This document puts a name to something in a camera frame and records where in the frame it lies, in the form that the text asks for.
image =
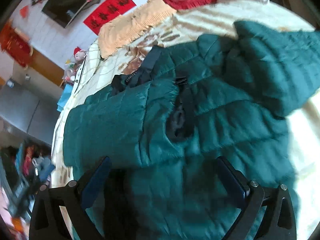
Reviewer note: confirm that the blue paper bag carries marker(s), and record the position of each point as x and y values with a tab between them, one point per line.
64	97

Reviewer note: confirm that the plush toy with red hat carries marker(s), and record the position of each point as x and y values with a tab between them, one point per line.
79	55

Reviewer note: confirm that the orange fringed pillow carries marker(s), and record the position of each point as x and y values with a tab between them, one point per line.
124	29

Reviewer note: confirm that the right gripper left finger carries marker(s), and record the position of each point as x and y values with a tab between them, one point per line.
47	221

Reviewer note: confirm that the red banner with characters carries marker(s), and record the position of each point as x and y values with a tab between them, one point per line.
106	12

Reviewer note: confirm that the floral cream bed quilt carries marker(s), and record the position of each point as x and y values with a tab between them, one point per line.
184	26

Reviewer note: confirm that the red wall hanging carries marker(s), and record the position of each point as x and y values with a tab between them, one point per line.
19	49

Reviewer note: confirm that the grey wardrobe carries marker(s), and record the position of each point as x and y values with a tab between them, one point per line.
27	116

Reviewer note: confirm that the dark green puffer jacket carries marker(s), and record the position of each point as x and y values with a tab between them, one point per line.
164	126

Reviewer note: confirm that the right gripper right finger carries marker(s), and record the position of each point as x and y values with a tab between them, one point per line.
278	221

